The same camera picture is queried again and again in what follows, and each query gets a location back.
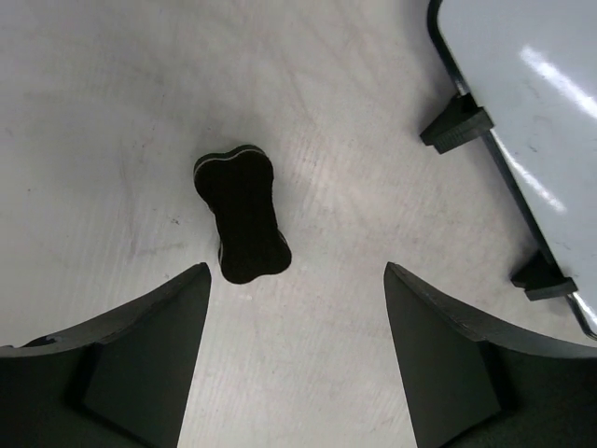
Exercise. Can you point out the metal easel stand black feet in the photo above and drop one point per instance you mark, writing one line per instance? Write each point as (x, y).
(463, 121)

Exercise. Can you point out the black felt whiteboard eraser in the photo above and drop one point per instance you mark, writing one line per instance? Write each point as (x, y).
(237, 188)

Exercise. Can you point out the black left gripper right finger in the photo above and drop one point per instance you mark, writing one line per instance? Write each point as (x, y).
(474, 380)

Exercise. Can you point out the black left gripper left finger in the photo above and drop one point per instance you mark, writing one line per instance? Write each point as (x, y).
(120, 379)

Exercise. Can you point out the white whiteboard black frame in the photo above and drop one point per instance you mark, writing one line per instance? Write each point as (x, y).
(532, 66)

